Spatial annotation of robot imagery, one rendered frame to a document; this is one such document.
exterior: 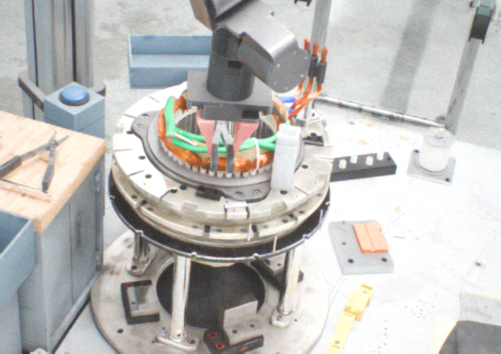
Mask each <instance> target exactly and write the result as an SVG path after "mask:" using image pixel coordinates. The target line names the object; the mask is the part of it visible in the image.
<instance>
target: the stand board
mask: <svg viewBox="0 0 501 354"><path fill-rule="evenodd" d="M55 131H56V132H57V134H56V137H55V139H57V140H60V139H62V138H63V137H64V136H66V135H68V134H69V135H70V137H68V138H67V139H66V140H65V141H64V142H63V143H61V144H60V145H59V146H57V148H56V152H59V164H55V170H54V172H55V174H54V176H53V178H52V182H51V185H50V187H49V190H48V191H45V192H48V193H51V194H52V202H48V201H45V200H40V199H34V198H32V197H27V196H24V195H21V194H18V193H14V192H11V191H8V190H4V189H1V188H0V208H2V209H5V210H8V211H12V212H15V213H17V214H20V215H25V216H27V217H31V218H33V219H34V231H35V232H39V233H43V231H44V230H45V229H46V227H47V226H48V225H49V223H50V222H51V221H52V220H53V219H54V218H55V216H56V215H57V214H58V212H59V211H60V210H61V208H62V207H63V206H64V205H65V203H66V202H67V201H68V200H69V199H70V198H71V197H72V196H73V194H74V193H75V191H76V190H77V189H78V187H79V186H80V185H81V184H82V183H83V182H84V180H85V179H86V178H87V176H88V175H89V174H90V172H91V171H92V170H93V168H94V167H95V165H96V164H97V163H98V161H99V160H100V159H101V157H102V156H103V155H104V154H105V152H106V140H105V139H101V138H98V137H95V136H93V135H85V134H81V133H79V132H73V131H71V130H67V129H64V128H59V127H56V126H53V125H48V124H45V123H42V122H39V121H34V120H31V119H27V118H25V117H20V116H16V115H14V114H9V113H6V112H3V111H0V135H1V136H2V141H3V148H0V166H1V165H2V164H4V163H5V162H7V161H9V160H10V159H12V158H13V157H15V156H16V155H17V154H18V155H22V154H25V153H26V152H28V151H30V150H33V149H35V148H37V147H39V146H41V145H43V144H45V143H48V142H49V139H50V138H51V136H52V134H53V133H54V132H55ZM21 164H22V165H21V166H19V167H18V168H17V169H16V170H14V171H13V172H11V173H9V174H8V175H7V176H5V177H4V178H3V179H5V180H8V181H11V182H16V183H18V184H21V185H24V186H29V187H31V188H35V189H37V190H42V184H41V182H42V180H43V177H44V175H45V171H46V169H47V167H48V164H49V163H48V162H47V161H43V160H39V155H37V156H36V158H35V159H32V158H30V159H28V160H26V161H24V162H21ZM42 191H43V190H42Z"/></svg>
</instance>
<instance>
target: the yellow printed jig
mask: <svg viewBox="0 0 501 354"><path fill-rule="evenodd" d="M374 289H375V287H374V286H371V285H368V284H364V283H362V282H360V284H359V287H358V289H357V291H353V290H351V292H350V294H349V296H348V299H347V301H346V303H345V307H344V311H343V313H342V315H341V318H340V320H339V323H338V325H337V327H336V329H335V331H334V333H333V337H332V339H331V341H330V344H329V346H328V349H327V350H326V354H341V353H342V352H343V349H344V346H345V343H346V341H347V337H348V334H349V331H350V330H351V326H352V324H353V322H354V321H357V322H360V321H361V319H362V316H363V313H364V311H365V309H366V307H367V306H369V304H370V302H371V299H372V297H373V293H374Z"/></svg>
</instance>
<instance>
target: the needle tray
mask: <svg viewBox="0 0 501 354"><path fill-rule="evenodd" d="M211 39H212V34H128V54H127V57H128V75H129V85H130V89H166V88H170V87H173V86H176V85H181V84H182V83H183V82H185V81H187V74H188V72H189V71H191V70H193V71H203V72H208V67H209V59H210V52H211Z"/></svg>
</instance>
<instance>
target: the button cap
mask: <svg viewBox="0 0 501 354"><path fill-rule="evenodd" d="M62 99H63V100H65V101H67V102H70V103H79V102H82V101H84V100H86V99H87V91H86V90H85V89H84V88H82V87H80V86H69V87H66V88H65V89H64V90H63V91H62Z"/></svg>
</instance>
